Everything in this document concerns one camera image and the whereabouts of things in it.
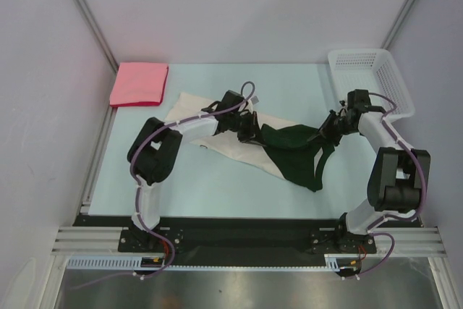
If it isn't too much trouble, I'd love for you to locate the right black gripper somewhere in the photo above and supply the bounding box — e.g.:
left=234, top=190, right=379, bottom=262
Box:
left=308, top=109, right=357, bottom=146

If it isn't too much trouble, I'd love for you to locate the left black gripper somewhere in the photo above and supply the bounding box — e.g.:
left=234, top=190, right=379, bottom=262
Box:
left=228, top=111, right=266, bottom=147

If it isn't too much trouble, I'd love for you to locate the white and dark green t-shirt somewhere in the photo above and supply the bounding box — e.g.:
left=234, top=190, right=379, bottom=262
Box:
left=164, top=91, right=336, bottom=193

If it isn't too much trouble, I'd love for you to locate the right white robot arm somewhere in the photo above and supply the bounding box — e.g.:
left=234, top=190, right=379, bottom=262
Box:
left=309, top=89, right=430, bottom=252

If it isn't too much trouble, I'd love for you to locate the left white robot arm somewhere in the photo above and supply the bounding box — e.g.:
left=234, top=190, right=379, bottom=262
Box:
left=127, top=90, right=260, bottom=251

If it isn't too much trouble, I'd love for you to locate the white perforated plastic basket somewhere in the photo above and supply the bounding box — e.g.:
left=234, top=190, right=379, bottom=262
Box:
left=328, top=48, right=415, bottom=122

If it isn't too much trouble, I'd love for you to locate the folded pink t-shirt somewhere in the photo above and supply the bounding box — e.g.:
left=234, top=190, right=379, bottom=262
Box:
left=109, top=62, right=169, bottom=108

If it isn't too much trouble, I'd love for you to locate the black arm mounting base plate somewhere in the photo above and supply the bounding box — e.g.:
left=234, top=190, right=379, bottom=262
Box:
left=73, top=216, right=422, bottom=266

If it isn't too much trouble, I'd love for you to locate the aluminium frame rail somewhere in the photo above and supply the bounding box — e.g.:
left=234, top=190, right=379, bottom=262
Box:
left=52, top=227, right=446, bottom=257

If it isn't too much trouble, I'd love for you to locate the white slotted cable duct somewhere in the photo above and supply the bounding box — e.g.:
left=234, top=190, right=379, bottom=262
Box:
left=66, top=254, right=360, bottom=274

